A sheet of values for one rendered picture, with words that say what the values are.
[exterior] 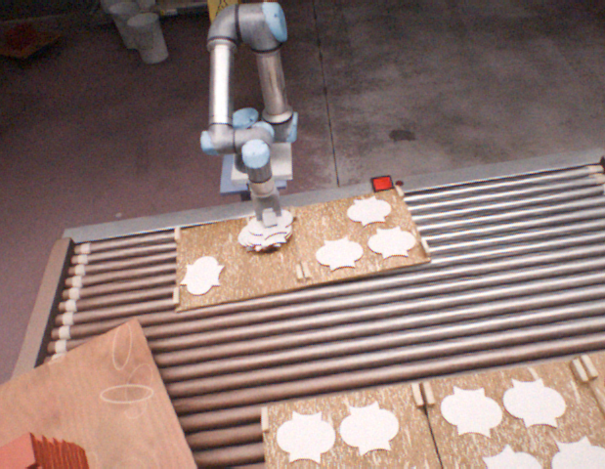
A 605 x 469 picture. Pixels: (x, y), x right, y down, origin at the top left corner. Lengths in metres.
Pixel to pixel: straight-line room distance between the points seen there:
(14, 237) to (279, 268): 2.41
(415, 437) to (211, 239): 0.91
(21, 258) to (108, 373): 2.18
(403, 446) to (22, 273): 2.65
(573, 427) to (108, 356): 1.18
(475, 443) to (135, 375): 0.86
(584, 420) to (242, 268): 1.03
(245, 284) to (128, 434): 0.55
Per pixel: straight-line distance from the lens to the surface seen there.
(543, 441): 1.34
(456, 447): 1.29
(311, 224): 1.66
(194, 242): 1.69
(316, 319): 1.44
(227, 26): 1.62
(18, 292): 3.29
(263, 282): 1.52
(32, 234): 3.59
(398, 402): 1.31
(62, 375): 1.44
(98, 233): 1.92
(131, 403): 1.31
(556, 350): 1.49
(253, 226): 1.59
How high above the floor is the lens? 2.14
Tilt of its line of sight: 48 degrees down
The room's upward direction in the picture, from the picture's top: 8 degrees counter-clockwise
